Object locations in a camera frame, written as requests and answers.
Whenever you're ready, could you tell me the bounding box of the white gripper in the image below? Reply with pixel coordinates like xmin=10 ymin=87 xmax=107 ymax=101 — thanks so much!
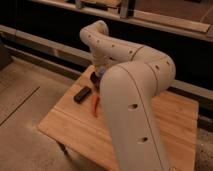
xmin=91 ymin=51 xmax=114 ymax=72

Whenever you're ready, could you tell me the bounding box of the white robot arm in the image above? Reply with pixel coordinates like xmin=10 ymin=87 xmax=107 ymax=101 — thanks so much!
xmin=80 ymin=20 xmax=176 ymax=171

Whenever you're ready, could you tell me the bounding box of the dark red ceramic bowl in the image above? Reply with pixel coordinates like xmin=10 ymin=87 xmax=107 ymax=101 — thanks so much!
xmin=90 ymin=73 xmax=101 ymax=90

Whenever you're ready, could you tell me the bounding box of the black rectangular block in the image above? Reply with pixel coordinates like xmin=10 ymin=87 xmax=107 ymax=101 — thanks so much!
xmin=74 ymin=86 xmax=91 ymax=103

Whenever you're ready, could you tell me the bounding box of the red chili pepper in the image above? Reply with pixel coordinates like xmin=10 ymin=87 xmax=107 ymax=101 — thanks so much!
xmin=92 ymin=94 xmax=100 ymax=117

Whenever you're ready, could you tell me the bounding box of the wooden table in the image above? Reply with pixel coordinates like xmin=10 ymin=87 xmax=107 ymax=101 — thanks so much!
xmin=38 ymin=66 xmax=198 ymax=171

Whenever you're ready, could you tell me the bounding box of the wooden shelf rail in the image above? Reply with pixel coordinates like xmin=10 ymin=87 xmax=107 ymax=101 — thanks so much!
xmin=0 ymin=24 xmax=92 ymax=68

